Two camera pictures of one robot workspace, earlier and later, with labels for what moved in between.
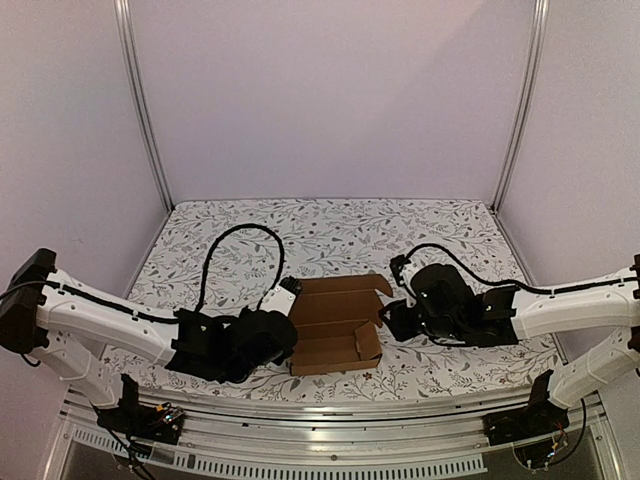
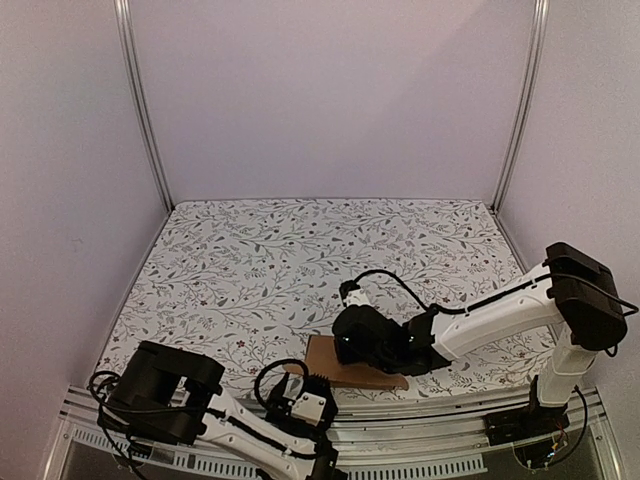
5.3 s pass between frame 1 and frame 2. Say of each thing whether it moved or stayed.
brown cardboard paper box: moved
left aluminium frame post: stayed
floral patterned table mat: stayed
